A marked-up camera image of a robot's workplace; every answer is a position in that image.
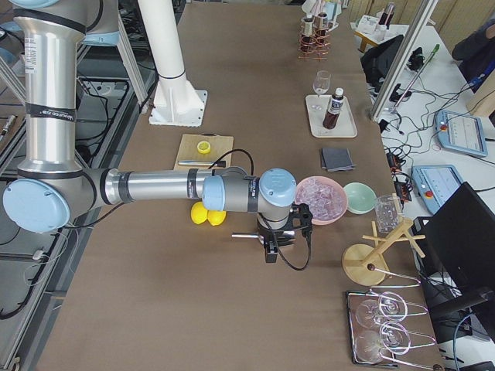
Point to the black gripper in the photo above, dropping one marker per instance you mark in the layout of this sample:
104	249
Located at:
271	236

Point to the copper wire bottle basket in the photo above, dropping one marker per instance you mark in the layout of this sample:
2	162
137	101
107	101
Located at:
314	48

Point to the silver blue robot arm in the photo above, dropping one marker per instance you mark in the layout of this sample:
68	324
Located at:
52	188

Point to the tea bottle middle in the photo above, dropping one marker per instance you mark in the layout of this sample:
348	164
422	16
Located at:
307	26

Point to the tea bottle front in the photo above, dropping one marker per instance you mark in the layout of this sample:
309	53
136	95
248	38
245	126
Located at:
321	24

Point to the metal ice scoop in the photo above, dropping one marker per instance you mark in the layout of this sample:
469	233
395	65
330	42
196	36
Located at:
247	235

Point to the yellow lemon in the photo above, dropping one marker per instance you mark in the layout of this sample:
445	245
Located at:
215	218
198	213

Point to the pink bowl with ice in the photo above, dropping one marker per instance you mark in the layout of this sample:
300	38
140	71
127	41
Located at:
325	197

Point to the wooden cup tree stand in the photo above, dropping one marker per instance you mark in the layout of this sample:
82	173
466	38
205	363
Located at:
357	257

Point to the green bowl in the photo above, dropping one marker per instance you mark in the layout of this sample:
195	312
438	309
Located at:
360	198

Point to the grey folded cloth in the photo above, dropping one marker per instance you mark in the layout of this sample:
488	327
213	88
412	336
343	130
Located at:
336	159

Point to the wooden cutting board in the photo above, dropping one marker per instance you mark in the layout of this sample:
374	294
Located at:
187	148

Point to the black glass tray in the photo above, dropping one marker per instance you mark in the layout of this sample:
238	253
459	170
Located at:
353	301

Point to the halved lemon piece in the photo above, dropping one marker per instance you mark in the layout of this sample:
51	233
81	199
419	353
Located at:
203	147

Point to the clear tumbler glass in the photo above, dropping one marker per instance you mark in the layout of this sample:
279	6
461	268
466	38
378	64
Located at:
387	212

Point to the hanging wine glass upper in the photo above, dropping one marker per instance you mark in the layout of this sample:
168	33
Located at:
387	306

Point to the hanging wine glass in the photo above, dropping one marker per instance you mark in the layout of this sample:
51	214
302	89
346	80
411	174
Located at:
374	346
387	306

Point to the hanging wine glass lower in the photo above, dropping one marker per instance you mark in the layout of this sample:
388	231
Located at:
374	346

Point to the clear wine glass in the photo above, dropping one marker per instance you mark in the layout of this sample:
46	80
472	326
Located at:
321	82

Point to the black monitor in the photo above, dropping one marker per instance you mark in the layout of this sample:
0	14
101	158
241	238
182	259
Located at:
460	243

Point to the white cardboard box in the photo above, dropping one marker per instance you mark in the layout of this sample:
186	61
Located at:
370	26

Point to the wire glass holder rack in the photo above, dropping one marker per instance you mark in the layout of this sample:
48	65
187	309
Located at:
418	339

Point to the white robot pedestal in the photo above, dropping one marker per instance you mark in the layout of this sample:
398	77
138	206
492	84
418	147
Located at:
176	102

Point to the aluminium frame post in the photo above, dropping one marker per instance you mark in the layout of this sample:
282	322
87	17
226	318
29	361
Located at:
421	18

